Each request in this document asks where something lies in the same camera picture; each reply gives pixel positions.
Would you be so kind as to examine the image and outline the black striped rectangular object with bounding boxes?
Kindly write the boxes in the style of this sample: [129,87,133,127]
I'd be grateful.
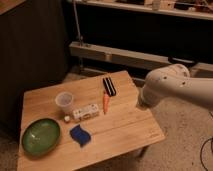
[103,77,116,97]

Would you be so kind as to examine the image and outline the black cable on floor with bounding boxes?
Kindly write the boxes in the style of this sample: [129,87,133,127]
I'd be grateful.
[199,111,213,171]

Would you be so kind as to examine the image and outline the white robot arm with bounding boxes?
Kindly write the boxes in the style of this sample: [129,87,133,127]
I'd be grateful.
[139,64,213,111]

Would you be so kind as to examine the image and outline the clear plastic cup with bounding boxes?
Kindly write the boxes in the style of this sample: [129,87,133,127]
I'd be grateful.
[55,92,74,114]

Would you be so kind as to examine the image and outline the green bowl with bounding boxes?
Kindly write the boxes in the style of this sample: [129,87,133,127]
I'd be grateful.
[21,118,61,156]

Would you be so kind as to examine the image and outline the upper shelf with clutter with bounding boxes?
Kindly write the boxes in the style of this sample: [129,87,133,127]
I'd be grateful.
[67,0,213,21]

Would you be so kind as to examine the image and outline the wooden table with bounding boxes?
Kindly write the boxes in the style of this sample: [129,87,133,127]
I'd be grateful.
[17,71,165,171]

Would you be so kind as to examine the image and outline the blue sponge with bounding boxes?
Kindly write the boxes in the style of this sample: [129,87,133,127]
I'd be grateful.
[70,125,91,147]

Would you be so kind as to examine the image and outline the grey metal shelf beam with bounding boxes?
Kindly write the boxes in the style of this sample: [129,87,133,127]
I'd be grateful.
[69,40,213,74]

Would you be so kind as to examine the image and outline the orange toy carrot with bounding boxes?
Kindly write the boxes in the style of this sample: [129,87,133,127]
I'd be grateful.
[103,93,110,114]

